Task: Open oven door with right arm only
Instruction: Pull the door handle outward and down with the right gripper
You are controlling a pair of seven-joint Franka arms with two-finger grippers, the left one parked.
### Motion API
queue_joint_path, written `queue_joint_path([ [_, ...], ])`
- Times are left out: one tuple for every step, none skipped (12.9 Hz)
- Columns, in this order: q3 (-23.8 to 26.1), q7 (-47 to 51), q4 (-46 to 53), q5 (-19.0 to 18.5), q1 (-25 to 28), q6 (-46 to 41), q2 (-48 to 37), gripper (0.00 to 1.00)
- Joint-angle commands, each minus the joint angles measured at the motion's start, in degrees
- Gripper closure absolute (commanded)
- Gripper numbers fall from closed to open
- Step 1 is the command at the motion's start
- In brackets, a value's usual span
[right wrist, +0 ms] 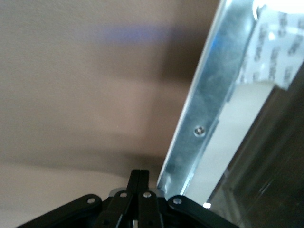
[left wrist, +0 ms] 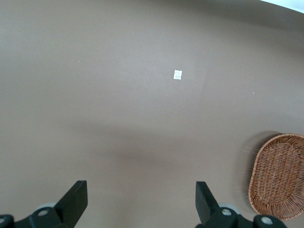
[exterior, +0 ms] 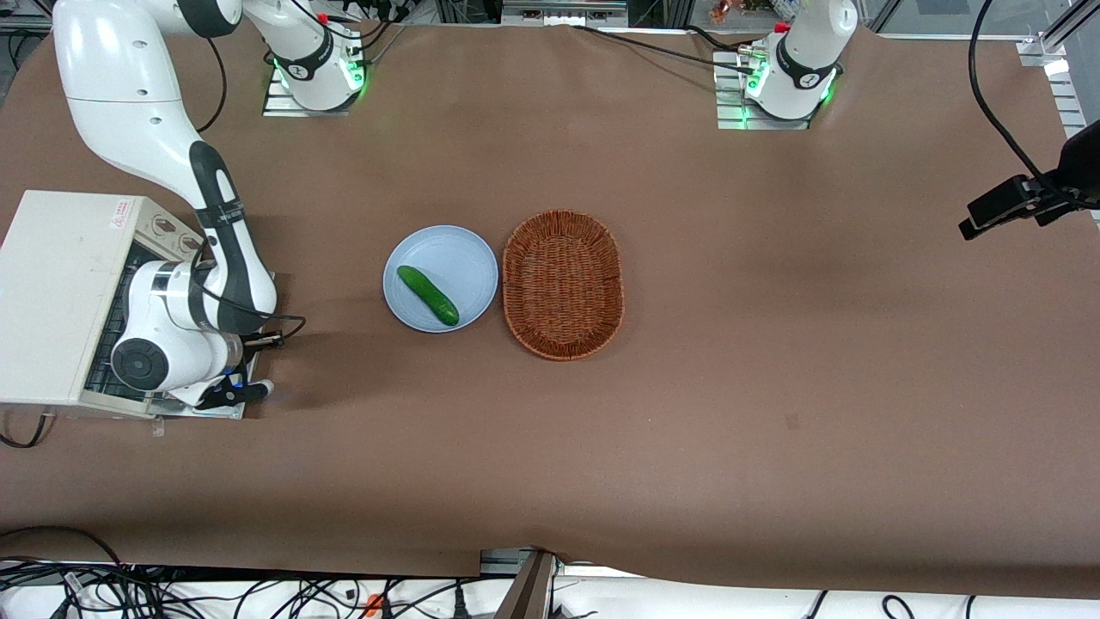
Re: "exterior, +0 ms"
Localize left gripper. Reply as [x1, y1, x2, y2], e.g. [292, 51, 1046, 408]
[957, 120, 1100, 242]

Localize white toaster oven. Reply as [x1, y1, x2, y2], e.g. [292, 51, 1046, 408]
[0, 190, 208, 420]

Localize green cucumber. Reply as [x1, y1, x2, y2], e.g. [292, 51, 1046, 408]
[396, 265, 461, 328]

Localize light blue plate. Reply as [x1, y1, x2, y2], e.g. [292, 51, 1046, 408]
[382, 224, 500, 334]

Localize brown wicker basket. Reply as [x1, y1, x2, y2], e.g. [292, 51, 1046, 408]
[502, 209, 625, 362]

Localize brown table cover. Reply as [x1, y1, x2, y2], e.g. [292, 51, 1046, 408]
[0, 13, 1100, 601]

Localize black hanging cable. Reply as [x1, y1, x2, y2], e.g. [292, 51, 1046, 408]
[968, 0, 1100, 209]

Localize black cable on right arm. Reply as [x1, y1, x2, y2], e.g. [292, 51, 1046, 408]
[185, 34, 309, 350]

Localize oven wire rack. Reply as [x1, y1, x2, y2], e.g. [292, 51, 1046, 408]
[84, 242, 144, 399]

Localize aluminium corner frame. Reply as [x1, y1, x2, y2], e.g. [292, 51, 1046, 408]
[1017, 0, 1100, 134]

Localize black looped floor cable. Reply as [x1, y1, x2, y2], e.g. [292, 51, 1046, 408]
[0, 525, 123, 570]

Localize black oven power cable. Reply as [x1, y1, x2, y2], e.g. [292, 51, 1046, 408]
[0, 413, 54, 450]

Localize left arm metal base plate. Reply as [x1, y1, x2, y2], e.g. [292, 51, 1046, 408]
[712, 50, 814, 132]

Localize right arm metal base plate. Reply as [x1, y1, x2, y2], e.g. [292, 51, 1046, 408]
[261, 62, 367, 118]

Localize short black table cable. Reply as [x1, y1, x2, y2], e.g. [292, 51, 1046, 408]
[685, 24, 759, 54]

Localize aluminium frame profile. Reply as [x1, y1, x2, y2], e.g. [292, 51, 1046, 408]
[479, 547, 561, 619]

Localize long black table cable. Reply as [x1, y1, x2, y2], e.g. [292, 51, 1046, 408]
[571, 23, 757, 77]

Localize aluminium frame bar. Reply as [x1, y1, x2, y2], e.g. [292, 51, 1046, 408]
[501, 0, 630, 28]

